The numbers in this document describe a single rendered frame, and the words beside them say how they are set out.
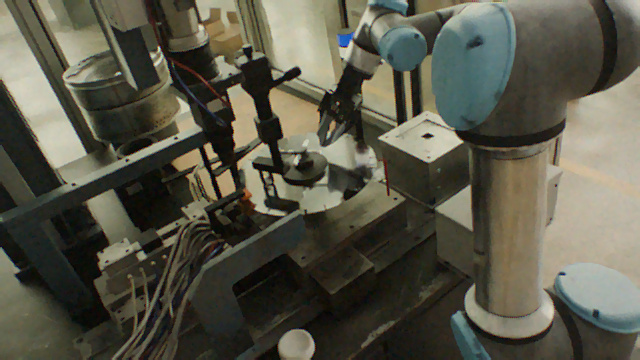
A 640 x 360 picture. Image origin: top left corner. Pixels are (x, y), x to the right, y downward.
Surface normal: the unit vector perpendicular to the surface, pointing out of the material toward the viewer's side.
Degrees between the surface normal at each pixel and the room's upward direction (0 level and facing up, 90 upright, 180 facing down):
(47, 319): 0
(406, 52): 95
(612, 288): 7
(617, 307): 7
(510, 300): 84
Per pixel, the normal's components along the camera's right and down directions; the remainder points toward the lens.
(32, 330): -0.17, -0.80
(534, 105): 0.11, 0.46
